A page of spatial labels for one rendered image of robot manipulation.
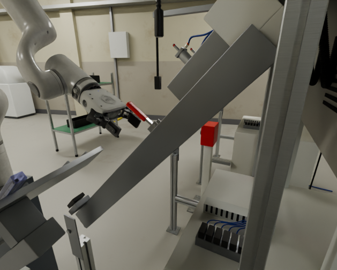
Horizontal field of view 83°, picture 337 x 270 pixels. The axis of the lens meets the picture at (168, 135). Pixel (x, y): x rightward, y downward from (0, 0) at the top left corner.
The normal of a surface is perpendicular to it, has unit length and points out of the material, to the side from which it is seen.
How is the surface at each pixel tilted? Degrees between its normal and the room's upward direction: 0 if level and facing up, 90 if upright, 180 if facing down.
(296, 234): 0
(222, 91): 90
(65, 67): 40
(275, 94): 90
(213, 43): 90
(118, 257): 0
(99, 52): 90
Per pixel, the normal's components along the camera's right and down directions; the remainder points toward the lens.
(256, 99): -0.22, 0.33
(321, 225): 0.00, -0.94
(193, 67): -0.44, 0.30
